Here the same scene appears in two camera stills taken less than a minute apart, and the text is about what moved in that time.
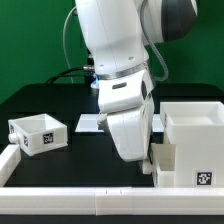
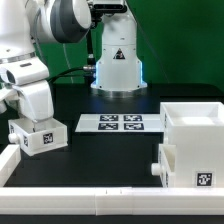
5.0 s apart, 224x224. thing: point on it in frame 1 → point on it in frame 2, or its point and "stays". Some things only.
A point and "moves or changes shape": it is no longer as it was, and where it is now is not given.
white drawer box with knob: x=164 y=156 moves or changes shape
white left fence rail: x=9 y=160 stays
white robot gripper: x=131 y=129 → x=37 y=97
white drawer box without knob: x=37 y=134 stays
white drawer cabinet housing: x=196 y=128 stays
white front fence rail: x=110 y=201 stays
